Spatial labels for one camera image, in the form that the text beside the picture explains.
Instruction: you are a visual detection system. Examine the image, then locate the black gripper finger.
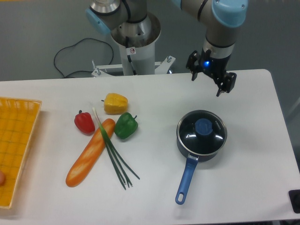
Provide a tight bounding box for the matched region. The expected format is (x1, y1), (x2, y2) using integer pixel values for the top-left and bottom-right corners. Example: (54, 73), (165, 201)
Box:
(186, 50), (202, 81)
(216, 72), (237, 97)

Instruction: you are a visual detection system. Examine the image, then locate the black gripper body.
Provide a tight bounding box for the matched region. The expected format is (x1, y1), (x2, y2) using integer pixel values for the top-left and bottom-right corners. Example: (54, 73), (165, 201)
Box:
(199, 50), (231, 82)

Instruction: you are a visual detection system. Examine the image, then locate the glass lid blue knob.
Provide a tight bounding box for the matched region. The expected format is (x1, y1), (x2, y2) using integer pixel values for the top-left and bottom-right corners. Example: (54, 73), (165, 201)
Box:
(176, 110), (227, 157)

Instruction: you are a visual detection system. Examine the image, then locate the dark blue saucepan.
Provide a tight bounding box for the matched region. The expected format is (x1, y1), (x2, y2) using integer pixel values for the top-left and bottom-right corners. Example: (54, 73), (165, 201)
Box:
(175, 110), (228, 205)

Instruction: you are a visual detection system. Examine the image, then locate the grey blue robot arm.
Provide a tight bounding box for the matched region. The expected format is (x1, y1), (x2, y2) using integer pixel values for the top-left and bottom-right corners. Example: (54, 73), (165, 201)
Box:
(85, 0), (248, 94)

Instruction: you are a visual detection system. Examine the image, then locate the yellow bell pepper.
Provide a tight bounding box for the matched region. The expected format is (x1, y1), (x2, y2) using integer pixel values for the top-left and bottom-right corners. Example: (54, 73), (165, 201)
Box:
(101, 93), (128, 115)

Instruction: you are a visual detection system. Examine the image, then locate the green bell pepper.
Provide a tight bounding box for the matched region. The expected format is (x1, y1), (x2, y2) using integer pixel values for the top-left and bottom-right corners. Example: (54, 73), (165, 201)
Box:
(114, 112), (138, 140)

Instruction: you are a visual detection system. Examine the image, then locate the green spring onion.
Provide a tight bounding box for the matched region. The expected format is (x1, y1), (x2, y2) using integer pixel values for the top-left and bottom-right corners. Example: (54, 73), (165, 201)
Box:
(92, 107), (140, 190)

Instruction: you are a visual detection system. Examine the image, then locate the red bell pepper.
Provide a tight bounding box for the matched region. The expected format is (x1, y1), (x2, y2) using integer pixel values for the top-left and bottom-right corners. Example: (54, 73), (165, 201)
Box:
(74, 110), (95, 135)

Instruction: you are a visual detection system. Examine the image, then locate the orange baguette bread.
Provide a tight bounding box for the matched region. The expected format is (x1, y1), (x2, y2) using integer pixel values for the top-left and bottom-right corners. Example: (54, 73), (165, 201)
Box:
(65, 128), (105, 188)

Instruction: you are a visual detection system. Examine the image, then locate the black device at edge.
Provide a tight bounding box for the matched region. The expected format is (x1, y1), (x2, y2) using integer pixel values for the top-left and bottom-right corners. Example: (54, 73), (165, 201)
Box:
(288, 189), (300, 214)

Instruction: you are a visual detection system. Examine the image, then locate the yellow woven basket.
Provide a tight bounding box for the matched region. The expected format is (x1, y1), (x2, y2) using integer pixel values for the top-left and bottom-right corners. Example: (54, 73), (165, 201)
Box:
(0, 97), (42, 209)

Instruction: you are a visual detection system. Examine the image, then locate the pink item in basket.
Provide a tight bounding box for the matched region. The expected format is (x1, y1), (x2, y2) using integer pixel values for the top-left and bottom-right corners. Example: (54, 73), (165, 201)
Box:
(0, 171), (6, 186)

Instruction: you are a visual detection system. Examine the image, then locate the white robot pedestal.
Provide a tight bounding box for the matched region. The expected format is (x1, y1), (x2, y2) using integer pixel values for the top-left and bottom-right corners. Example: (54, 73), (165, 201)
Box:
(91, 13), (176, 77)

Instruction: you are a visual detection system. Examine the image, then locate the black floor cable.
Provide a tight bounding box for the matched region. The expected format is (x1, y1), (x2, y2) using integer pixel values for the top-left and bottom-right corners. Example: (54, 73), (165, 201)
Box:
(53, 37), (114, 79)

